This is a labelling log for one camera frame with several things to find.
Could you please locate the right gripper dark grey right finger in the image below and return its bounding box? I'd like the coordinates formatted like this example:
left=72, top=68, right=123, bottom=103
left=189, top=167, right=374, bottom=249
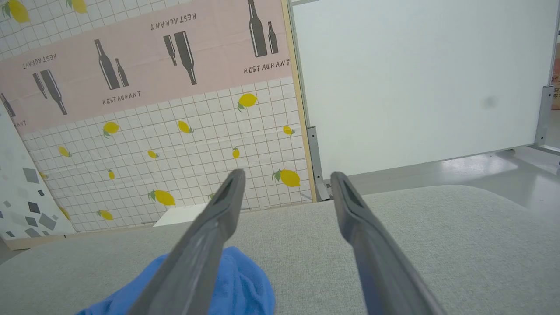
left=329, top=171, right=447, bottom=315

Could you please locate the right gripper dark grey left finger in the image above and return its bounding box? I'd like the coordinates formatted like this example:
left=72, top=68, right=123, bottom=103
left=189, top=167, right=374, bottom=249
left=127, top=168, right=246, bottom=315

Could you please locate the blue shirt with white sleeves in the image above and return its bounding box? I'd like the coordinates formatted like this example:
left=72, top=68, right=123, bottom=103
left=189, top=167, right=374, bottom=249
left=77, top=246, right=275, bottom=315

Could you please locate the white flat sheet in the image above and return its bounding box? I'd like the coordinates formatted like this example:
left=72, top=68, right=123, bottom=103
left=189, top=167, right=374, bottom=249
left=153, top=203, right=211, bottom=227

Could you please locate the lemon and bottle print panel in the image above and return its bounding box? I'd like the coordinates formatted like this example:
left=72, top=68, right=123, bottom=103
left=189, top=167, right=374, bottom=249
left=0, top=0, right=316, bottom=233

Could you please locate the white partition board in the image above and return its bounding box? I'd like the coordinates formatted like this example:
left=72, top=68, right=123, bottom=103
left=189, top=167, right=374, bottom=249
left=287, top=0, right=560, bottom=181

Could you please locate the white grey terrazzo print panel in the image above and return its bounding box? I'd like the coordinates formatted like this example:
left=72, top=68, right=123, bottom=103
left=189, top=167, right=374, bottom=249
left=0, top=103, right=77, bottom=251

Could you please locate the grey metal partition bracket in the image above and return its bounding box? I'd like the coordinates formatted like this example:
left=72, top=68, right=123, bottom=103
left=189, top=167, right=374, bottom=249
left=534, top=85, right=560, bottom=154
left=306, top=126, right=333, bottom=202

